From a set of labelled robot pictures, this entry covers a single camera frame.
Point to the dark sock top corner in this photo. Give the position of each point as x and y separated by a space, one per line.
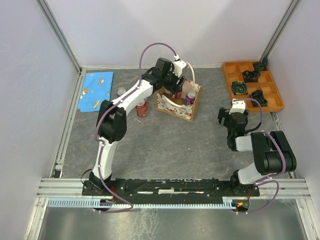
261 65

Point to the rolled dark sock blue-yellow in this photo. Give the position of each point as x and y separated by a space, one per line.
239 88

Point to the dark folded sock centre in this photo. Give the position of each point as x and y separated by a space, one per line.
251 76

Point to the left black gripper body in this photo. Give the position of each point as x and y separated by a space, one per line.
170 81

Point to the red soda can front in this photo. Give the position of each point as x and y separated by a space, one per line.
142 109

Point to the right aluminium corner post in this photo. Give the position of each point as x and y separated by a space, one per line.
285 19

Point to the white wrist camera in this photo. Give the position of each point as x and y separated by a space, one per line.
178 65
237 106

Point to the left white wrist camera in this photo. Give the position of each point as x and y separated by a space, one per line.
178 65

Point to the red soda can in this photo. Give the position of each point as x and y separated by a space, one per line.
177 95
142 109

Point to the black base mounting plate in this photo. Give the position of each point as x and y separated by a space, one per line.
170 191

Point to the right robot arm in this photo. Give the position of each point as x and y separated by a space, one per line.
272 154

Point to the dark sock lower compartment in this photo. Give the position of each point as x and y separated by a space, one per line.
258 95

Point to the aluminium frame rail front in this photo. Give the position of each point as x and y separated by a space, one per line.
292 188

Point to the canvas tote bag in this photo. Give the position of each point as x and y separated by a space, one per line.
168 103

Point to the red soda can back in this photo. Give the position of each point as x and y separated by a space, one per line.
177 95

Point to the blue patterned cloth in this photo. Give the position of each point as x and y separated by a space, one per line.
96 88

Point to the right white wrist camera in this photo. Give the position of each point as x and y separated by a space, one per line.
237 106

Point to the purple Fanta can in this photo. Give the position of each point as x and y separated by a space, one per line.
120 91
190 97

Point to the aluminium corner post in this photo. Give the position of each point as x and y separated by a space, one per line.
47 12
285 19

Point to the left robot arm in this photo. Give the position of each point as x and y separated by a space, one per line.
111 124

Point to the left aluminium corner post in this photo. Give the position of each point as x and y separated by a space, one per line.
47 12

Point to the orange wooden divided tray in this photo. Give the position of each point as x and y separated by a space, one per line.
233 71

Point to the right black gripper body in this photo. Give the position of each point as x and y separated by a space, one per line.
226 123

